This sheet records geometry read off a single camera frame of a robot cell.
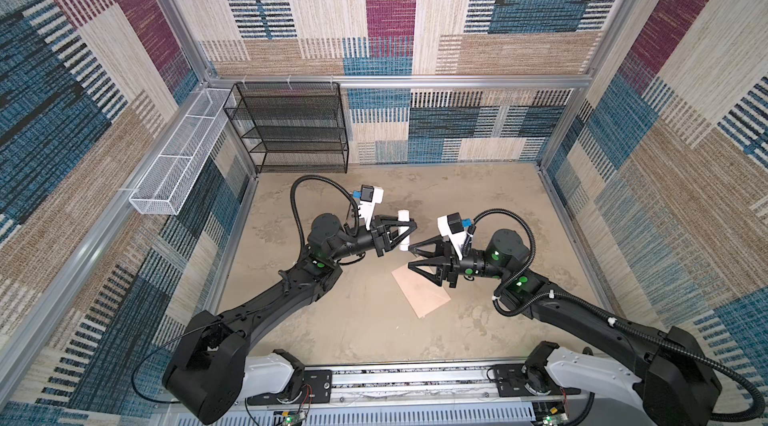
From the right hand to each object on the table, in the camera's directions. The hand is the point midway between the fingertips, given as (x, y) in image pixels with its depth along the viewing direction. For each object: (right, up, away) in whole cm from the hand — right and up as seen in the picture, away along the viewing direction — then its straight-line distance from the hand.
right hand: (411, 261), depth 66 cm
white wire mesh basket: (-74, +19, +28) cm, 81 cm away
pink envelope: (+6, -14, +23) cm, 27 cm away
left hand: (+1, +8, 0) cm, 8 cm away
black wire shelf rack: (-40, +39, +43) cm, 70 cm away
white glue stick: (-1, +10, 0) cm, 10 cm away
